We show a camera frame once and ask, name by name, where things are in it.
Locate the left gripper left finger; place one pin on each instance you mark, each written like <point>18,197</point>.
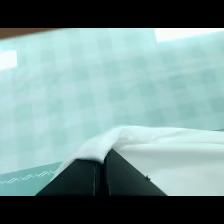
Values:
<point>78,180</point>

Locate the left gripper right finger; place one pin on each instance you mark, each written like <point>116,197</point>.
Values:
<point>128,178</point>

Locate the white shirt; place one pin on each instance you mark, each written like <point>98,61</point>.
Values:
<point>180,160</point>

